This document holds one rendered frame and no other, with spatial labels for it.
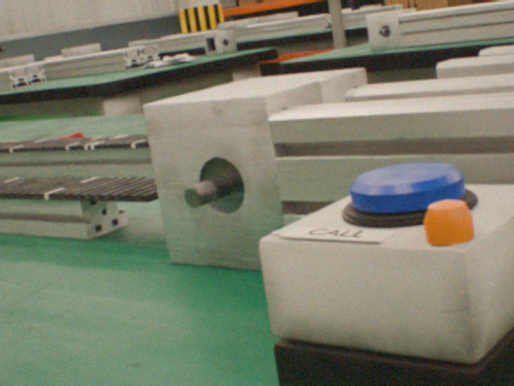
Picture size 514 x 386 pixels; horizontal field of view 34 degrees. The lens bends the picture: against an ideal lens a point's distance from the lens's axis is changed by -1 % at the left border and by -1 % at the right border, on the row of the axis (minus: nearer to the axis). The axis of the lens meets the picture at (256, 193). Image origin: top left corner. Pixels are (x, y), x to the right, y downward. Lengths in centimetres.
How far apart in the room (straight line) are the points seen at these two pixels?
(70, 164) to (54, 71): 304
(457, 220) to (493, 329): 4
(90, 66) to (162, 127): 325
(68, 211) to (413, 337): 38
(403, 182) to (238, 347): 12
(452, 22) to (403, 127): 177
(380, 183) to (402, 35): 195
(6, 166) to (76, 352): 63
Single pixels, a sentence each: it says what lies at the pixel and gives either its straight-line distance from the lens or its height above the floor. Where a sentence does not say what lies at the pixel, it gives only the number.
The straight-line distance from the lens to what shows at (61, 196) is 61.
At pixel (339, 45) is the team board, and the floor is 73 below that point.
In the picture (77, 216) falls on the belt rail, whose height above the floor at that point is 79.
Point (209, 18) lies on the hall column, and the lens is 857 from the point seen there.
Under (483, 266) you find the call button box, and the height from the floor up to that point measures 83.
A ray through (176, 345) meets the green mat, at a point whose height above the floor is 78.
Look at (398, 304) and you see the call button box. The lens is 27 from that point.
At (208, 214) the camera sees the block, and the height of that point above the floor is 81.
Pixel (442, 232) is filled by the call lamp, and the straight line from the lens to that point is 26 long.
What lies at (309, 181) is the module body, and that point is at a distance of 43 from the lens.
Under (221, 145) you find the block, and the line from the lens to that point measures 46.
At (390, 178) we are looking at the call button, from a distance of 29.
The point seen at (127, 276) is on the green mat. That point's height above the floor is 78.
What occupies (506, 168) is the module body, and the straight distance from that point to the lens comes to 37.
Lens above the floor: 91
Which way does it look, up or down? 12 degrees down
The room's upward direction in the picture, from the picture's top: 9 degrees counter-clockwise
